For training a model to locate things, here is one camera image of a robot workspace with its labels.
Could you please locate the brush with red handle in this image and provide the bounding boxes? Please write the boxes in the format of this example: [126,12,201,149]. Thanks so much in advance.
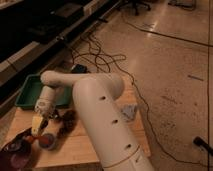
[6,128,51,149]

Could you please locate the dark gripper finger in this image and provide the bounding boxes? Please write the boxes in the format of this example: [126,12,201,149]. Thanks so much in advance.
[40,120,48,130]

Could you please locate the tangled black floor cables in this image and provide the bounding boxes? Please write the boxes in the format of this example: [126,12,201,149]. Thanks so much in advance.
[56,33,208,168]

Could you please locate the office chair base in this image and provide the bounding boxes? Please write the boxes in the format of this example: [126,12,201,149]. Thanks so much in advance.
[117,0,151,16]

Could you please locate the grey crumpled cloth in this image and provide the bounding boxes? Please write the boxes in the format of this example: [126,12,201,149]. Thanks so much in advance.
[121,105,137,122]

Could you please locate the brown stuffed toy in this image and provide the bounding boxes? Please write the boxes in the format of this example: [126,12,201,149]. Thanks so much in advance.
[56,110,76,137]

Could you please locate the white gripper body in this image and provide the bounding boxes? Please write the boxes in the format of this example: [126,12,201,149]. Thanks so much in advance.
[35,86,56,117]

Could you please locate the black object floor right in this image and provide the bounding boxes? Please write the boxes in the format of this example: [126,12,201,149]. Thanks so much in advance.
[193,137,213,156]

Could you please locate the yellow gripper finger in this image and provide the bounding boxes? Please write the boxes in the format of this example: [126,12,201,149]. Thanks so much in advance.
[31,115,44,135]

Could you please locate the green plastic tray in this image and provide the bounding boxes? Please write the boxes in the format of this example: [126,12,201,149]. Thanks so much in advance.
[15,74,71,110]

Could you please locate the purple bowl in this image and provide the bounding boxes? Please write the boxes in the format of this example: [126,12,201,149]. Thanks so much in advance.
[0,128,31,171]

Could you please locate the small grey cup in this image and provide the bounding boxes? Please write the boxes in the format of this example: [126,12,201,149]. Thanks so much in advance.
[38,133,56,150]

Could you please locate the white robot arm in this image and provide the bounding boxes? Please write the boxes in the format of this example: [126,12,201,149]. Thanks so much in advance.
[31,71,154,171]

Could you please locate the black power adapter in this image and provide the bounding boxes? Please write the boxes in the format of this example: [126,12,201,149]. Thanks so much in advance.
[71,64,87,74]

